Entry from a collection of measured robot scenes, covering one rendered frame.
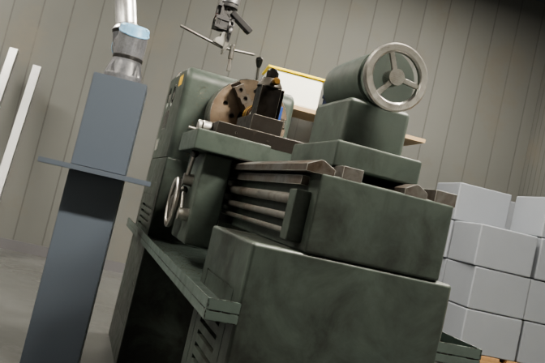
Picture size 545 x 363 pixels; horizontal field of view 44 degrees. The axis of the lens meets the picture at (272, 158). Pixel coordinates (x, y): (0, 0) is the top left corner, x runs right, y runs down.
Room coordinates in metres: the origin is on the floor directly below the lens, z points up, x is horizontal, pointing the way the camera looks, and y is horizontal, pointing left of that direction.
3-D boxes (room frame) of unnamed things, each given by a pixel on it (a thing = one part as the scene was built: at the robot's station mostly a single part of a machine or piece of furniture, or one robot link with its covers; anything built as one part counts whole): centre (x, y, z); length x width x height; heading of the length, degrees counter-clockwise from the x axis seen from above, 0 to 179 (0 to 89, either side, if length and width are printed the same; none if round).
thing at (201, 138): (2.08, 0.00, 0.89); 0.53 x 0.30 x 0.06; 105
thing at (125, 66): (2.61, 0.63, 1.15); 0.15 x 0.15 x 0.10
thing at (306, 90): (5.25, -0.01, 1.69); 0.46 x 0.39 x 0.26; 100
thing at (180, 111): (3.10, 0.27, 1.06); 0.59 x 0.48 x 0.39; 15
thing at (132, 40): (2.62, 0.64, 1.27); 0.13 x 0.12 x 0.14; 19
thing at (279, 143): (2.14, 0.00, 0.95); 0.43 x 0.18 x 0.04; 105
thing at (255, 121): (2.15, 0.07, 1.00); 0.20 x 0.10 x 0.05; 15
